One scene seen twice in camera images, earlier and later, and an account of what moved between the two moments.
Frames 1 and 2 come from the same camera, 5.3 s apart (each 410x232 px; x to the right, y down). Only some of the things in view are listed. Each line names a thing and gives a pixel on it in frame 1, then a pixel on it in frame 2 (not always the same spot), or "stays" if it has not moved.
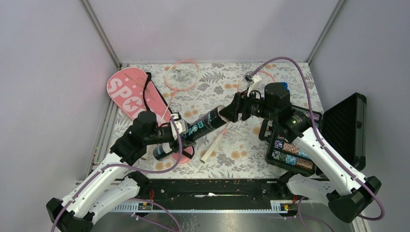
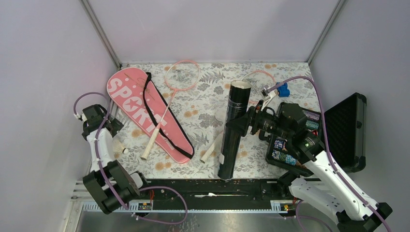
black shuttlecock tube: (206, 123) → (239, 101)
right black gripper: (239, 105) → (251, 118)
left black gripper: (177, 145) → (115, 125)
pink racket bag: (133, 92) stays
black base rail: (212, 194) stays
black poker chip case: (343, 125) stays
